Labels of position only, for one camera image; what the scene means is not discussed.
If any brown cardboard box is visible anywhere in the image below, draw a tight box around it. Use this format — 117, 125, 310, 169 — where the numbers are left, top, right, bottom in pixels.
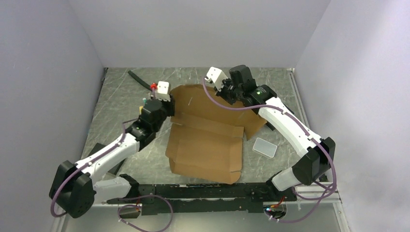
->
165, 84, 266, 184

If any purple cable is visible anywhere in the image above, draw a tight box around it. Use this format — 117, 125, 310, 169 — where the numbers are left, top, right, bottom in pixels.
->
202, 76, 337, 224
50, 89, 174, 232

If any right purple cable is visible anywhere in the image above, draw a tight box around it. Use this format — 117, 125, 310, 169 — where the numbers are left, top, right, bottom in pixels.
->
202, 76, 337, 224

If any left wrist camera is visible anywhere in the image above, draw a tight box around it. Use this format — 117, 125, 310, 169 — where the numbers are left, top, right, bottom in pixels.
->
150, 81, 171, 102

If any clear plastic lid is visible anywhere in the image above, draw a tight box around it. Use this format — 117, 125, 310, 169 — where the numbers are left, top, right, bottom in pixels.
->
252, 138, 278, 158

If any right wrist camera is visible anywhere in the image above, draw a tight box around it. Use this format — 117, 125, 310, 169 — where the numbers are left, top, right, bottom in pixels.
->
205, 67, 228, 92

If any aluminium frame rail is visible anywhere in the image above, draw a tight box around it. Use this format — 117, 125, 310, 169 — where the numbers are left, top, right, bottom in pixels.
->
49, 183, 115, 218

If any black corrugated hose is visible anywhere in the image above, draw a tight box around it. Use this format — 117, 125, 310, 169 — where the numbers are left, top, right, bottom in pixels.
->
127, 71, 153, 91

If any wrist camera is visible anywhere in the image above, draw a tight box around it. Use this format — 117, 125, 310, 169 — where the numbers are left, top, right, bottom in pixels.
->
150, 81, 171, 102
205, 67, 228, 92

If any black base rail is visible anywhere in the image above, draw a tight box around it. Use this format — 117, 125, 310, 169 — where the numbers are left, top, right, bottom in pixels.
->
106, 182, 297, 216

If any right black foam pad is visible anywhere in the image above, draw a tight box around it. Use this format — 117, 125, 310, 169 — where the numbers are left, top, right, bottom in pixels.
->
263, 108, 297, 133

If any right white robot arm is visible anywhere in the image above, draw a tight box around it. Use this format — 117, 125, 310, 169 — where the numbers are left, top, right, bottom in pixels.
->
206, 65, 336, 201

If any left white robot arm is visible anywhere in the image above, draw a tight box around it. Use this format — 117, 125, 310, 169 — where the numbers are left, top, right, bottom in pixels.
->
49, 94, 175, 218

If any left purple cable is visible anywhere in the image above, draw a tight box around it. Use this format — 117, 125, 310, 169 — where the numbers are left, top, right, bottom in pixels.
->
50, 89, 174, 232

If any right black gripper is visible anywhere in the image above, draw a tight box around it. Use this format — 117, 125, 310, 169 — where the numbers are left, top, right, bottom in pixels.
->
214, 76, 243, 105

